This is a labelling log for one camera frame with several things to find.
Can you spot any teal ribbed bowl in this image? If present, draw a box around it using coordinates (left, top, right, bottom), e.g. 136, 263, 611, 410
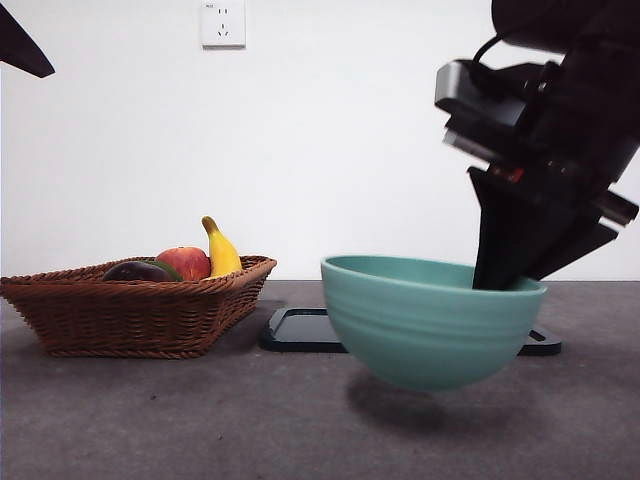
320, 254, 549, 392

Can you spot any dark purple plum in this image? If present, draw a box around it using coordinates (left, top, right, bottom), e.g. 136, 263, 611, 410
102, 260, 174, 283

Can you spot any dark rectangular tray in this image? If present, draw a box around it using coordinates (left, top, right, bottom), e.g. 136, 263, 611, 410
258, 307, 564, 357

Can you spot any green avocado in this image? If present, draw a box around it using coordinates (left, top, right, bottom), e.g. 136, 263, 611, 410
144, 258, 184, 282

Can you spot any red yellow apple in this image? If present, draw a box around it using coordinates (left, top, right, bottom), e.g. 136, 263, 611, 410
155, 245, 212, 282

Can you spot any yellow banana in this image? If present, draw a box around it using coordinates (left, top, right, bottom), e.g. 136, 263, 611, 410
201, 215, 244, 279

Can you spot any brown wicker basket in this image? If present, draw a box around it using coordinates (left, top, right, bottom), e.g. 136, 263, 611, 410
0, 255, 278, 360

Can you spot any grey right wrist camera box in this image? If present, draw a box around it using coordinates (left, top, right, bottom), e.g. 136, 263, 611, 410
433, 59, 531, 129

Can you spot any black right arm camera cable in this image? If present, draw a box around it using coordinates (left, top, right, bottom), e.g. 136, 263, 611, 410
471, 32, 506, 69

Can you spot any white wall socket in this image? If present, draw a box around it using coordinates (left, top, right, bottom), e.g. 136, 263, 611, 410
201, 0, 247, 50

